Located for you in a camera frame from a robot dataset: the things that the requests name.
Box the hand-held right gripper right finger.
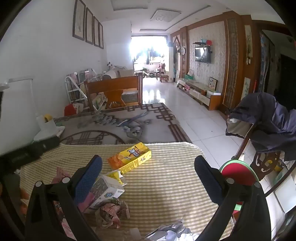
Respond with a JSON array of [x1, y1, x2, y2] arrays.
[[194, 155, 272, 241]]

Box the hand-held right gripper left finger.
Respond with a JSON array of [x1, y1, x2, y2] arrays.
[[24, 155, 103, 241]]

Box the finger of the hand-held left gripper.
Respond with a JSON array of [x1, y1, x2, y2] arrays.
[[32, 136, 61, 156]]

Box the red basin green rim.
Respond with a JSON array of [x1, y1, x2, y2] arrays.
[[219, 159, 260, 211]]

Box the red foil wrapper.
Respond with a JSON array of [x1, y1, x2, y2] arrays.
[[95, 198, 131, 229]]

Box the person's left forearm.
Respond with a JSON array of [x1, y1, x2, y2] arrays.
[[20, 188, 31, 216]]

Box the white milk carton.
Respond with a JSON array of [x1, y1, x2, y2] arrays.
[[87, 170, 127, 214]]

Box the clear plastic bag red print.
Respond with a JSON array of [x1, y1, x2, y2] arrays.
[[52, 167, 73, 186]]

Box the yellow drink carton box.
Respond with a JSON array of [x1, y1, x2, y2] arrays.
[[107, 142, 152, 175]]

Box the carved wooden chair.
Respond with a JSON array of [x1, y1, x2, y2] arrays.
[[231, 123, 288, 183]]

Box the white book rack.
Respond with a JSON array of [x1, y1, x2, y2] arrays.
[[65, 68, 97, 109]]

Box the silver foil bag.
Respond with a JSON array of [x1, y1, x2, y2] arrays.
[[144, 220, 199, 241]]

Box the white desk lamp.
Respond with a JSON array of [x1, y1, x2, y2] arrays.
[[0, 78, 65, 142]]

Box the wooden bench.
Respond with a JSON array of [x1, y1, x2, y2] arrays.
[[84, 72, 142, 109]]

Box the blue jacket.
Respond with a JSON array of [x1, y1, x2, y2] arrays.
[[225, 92, 296, 161]]

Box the wooden television cabinet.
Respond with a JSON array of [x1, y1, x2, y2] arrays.
[[177, 78, 222, 111]]

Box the beige sofa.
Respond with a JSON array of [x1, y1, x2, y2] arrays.
[[102, 66, 135, 80]]

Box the small wooden chair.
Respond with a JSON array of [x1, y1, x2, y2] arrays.
[[158, 67, 169, 83]]

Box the white standing air conditioner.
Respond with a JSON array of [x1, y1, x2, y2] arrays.
[[168, 46, 175, 82]]

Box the ceiling light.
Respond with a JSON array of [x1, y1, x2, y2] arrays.
[[150, 9, 181, 22]]

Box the wire magazine rack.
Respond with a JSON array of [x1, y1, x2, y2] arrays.
[[91, 92, 108, 114]]

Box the wall television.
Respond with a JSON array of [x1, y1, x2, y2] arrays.
[[195, 47, 211, 64]]

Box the wall shelf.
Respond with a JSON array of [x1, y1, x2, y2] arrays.
[[193, 39, 213, 52]]

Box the hanging wall scroll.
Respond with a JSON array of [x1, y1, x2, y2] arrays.
[[245, 25, 253, 58]]

